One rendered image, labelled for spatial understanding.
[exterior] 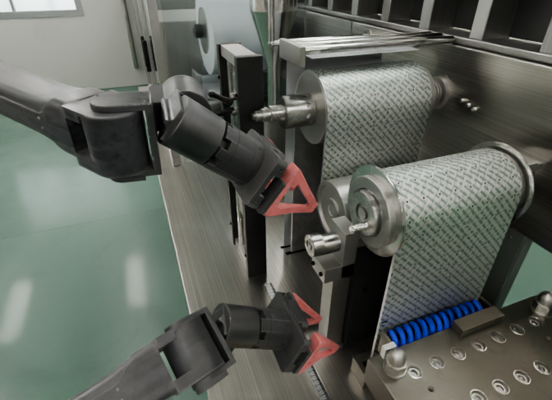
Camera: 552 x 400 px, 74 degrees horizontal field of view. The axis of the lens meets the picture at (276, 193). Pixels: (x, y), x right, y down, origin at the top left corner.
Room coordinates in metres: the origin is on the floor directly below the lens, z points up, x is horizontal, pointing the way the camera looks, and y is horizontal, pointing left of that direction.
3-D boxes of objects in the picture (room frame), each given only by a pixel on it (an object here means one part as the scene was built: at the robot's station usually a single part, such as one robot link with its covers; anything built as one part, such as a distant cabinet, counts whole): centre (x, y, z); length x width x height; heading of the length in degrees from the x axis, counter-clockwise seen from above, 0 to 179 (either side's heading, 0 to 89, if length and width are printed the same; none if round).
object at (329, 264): (0.49, -0.10, 1.05); 0.06 x 0.05 x 0.31; 111
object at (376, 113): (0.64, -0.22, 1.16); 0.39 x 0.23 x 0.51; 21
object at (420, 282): (0.46, -0.29, 1.11); 0.23 x 0.01 x 0.18; 111
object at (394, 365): (0.35, -0.19, 1.05); 0.04 x 0.04 x 0.04
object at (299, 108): (0.70, -0.04, 1.33); 0.06 x 0.06 x 0.06; 21
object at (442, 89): (0.81, -0.33, 1.33); 0.07 x 0.07 x 0.07; 21
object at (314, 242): (0.48, -0.07, 1.18); 0.04 x 0.02 x 0.04; 21
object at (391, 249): (0.48, -0.15, 1.25); 0.15 x 0.01 x 0.15; 21
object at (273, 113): (0.68, 0.02, 1.33); 0.06 x 0.03 x 0.03; 111
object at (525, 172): (0.57, -0.39, 1.25); 0.15 x 0.01 x 0.15; 21
